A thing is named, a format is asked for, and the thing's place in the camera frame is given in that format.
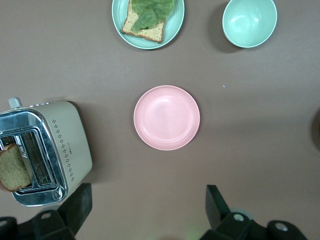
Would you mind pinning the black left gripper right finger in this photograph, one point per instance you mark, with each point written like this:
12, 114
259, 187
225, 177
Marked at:
220, 212

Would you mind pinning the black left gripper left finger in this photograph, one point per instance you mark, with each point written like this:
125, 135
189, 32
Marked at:
75, 210

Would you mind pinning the pink shallow bowl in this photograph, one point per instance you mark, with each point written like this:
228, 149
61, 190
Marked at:
166, 117

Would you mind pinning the beige and chrome toaster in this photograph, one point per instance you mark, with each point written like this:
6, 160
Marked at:
70, 140

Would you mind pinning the bread slice in toaster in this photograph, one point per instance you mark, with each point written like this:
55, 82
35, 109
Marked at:
12, 170

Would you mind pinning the toasted bread slice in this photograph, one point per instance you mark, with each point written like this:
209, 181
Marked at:
153, 33

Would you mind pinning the green ribbed plate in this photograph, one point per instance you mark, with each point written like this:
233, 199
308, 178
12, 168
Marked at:
173, 26

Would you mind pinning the green deep bowl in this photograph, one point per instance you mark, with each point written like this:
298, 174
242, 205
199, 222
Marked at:
250, 22

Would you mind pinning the green lettuce leaf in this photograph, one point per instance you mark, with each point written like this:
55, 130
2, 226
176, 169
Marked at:
152, 11

